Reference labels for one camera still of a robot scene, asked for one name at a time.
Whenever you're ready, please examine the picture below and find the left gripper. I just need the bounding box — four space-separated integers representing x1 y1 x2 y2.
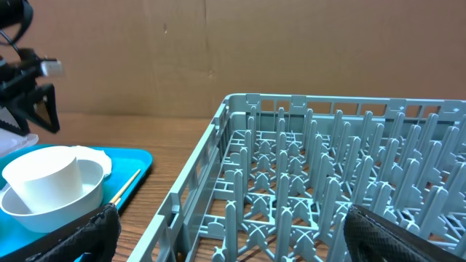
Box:
1 49 64 136

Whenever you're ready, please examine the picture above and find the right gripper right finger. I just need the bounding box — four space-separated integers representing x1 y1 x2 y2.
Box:
344 205 465 262

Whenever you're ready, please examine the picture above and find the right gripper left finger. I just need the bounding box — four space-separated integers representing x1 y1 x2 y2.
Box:
25 204 122 262

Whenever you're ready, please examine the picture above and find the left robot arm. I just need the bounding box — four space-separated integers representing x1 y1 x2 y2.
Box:
1 0 63 136

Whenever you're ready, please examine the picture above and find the grey dishwasher rack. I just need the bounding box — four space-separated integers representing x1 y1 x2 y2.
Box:
130 93 465 261

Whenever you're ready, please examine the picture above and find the grey bowl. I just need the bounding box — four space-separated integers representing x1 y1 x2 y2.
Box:
1 159 104 233

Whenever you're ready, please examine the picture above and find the clear plastic bin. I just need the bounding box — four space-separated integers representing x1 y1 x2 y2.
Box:
0 130 39 157

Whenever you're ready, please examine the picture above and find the white cup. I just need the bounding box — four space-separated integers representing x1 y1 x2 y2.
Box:
1 146 82 213

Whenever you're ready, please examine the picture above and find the teal serving tray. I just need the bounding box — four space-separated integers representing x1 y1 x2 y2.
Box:
1 147 153 256

